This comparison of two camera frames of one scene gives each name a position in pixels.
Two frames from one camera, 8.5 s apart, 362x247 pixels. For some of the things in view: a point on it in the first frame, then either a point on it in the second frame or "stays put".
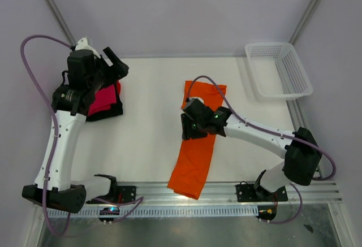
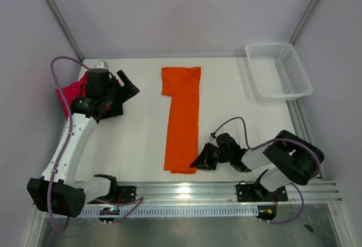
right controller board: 267,212 stays put
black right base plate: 249,193 stays put
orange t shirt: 193,159 → 181,144
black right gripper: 188,132 → 203,160
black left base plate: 124,194 stays put
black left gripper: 119,70 → 126,92
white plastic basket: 279,72 stays put
